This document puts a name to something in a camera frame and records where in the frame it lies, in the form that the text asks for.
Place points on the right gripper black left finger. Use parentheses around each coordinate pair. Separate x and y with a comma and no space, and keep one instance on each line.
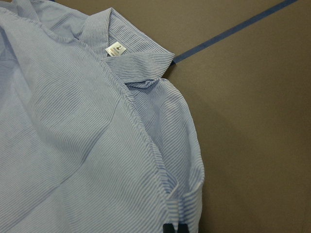
(168,228)

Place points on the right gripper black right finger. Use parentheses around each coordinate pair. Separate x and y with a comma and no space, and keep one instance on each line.
(183,228)

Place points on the blue striped button shirt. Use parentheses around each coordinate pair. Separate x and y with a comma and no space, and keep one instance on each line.
(93,138)

